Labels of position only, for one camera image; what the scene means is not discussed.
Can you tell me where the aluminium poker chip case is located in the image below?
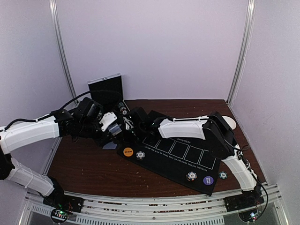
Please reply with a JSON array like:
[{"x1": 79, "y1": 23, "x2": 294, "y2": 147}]
[{"x1": 88, "y1": 73, "x2": 129, "y2": 115}]

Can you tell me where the red white bowl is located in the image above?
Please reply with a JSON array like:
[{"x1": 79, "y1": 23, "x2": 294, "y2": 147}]
[{"x1": 222, "y1": 116, "x2": 237, "y2": 130}]

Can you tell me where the black poker playing mat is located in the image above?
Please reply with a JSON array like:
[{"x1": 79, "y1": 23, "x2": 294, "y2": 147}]
[{"x1": 117, "y1": 109, "x2": 222, "y2": 195}]

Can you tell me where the blue white chip stack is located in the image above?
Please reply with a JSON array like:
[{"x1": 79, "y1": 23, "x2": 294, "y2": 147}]
[{"x1": 136, "y1": 151, "x2": 145, "y2": 160}]

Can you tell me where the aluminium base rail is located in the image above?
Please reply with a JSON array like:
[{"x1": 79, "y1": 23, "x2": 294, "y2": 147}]
[{"x1": 16, "y1": 183, "x2": 291, "y2": 225}]

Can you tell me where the right aluminium frame post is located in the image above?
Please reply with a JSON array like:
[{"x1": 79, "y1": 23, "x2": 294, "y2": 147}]
[{"x1": 227, "y1": 0, "x2": 256, "y2": 107}]

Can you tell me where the blue playing card deck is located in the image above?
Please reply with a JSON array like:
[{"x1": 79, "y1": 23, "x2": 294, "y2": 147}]
[{"x1": 108, "y1": 123, "x2": 122, "y2": 136}]

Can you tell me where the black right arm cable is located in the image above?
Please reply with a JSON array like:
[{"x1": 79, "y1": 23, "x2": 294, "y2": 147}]
[{"x1": 210, "y1": 117, "x2": 270, "y2": 221}]

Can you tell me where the single green poker chip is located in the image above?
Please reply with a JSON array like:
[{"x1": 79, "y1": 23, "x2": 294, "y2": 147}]
[{"x1": 219, "y1": 171, "x2": 228, "y2": 180}]

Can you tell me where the orange big blind button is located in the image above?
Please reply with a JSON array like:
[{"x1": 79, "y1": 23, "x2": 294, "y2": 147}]
[{"x1": 123, "y1": 147, "x2": 134, "y2": 157}]

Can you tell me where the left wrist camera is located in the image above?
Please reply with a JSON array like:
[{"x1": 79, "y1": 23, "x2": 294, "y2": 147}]
[{"x1": 73, "y1": 97, "x2": 117, "y2": 132}]

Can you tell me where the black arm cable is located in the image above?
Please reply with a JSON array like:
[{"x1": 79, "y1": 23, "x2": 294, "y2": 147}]
[
  {"x1": 210, "y1": 117, "x2": 270, "y2": 221},
  {"x1": 0, "y1": 90, "x2": 124, "y2": 132}
]

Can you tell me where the green red poker chip row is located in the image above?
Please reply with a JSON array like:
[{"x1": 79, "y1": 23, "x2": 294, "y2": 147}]
[{"x1": 118, "y1": 102, "x2": 128, "y2": 115}]

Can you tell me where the aluminium frame post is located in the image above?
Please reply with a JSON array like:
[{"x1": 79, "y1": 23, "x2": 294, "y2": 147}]
[
  {"x1": 49, "y1": 0, "x2": 76, "y2": 98},
  {"x1": 227, "y1": 0, "x2": 256, "y2": 107}
]

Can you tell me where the poker chip stack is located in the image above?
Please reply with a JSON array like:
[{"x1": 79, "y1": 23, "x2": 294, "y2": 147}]
[{"x1": 186, "y1": 171, "x2": 197, "y2": 182}]

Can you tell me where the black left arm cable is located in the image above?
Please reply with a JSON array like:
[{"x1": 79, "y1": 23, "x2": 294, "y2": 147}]
[{"x1": 0, "y1": 90, "x2": 124, "y2": 132}]

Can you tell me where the left aluminium frame post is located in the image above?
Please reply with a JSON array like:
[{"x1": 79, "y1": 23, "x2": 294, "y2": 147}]
[{"x1": 49, "y1": 0, "x2": 76, "y2": 98}]

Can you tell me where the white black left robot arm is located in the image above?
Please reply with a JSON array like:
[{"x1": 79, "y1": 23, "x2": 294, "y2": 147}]
[{"x1": 0, "y1": 110, "x2": 123, "y2": 209}]

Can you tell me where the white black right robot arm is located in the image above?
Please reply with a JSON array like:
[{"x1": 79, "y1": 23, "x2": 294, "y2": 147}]
[{"x1": 117, "y1": 111, "x2": 264, "y2": 211}]

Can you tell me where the purple small blind button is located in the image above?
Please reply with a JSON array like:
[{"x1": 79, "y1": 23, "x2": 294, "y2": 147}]
[{"x1": 202, "y1": 176, "x2": 214, "y2": 186}]

